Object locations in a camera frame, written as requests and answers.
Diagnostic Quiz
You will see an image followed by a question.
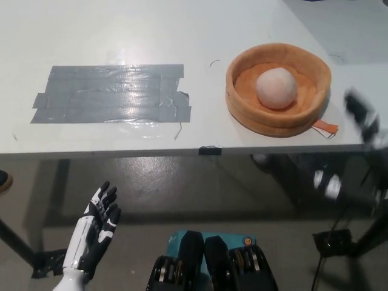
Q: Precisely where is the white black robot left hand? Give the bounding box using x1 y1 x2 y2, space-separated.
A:
62 181 122 279

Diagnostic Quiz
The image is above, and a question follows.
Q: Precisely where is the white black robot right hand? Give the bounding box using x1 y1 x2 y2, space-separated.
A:
313 87 388 210

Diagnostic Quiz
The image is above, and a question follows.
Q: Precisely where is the white plush dumpling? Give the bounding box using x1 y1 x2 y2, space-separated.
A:
256 67 298 110

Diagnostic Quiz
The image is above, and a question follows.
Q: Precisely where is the orange soft plush plate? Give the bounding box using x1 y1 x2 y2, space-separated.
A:
225 44 339 139

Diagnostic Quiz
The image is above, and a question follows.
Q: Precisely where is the black teal robot torso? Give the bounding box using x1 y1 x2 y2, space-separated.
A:
147 229 278 291

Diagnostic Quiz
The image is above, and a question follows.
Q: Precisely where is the black floor tape patch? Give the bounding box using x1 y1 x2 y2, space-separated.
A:
312 229 362 259
31 248 69 279

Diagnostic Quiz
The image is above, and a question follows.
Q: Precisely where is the black stand leg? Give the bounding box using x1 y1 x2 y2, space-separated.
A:
353 212 388 259
0 216 41 266

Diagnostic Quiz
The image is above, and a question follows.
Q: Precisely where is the dark shoe with tan sole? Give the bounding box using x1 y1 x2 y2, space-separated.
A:
0 169 14 193

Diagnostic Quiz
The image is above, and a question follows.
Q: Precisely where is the small black tape piece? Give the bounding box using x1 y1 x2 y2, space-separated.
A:
198 145 222 156

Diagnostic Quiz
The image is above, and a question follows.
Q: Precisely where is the grey duct tape patch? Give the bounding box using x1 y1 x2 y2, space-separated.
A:
30 64 193 124

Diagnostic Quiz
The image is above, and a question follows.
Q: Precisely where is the thin black cable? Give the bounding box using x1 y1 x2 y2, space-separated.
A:
313 206 352 291

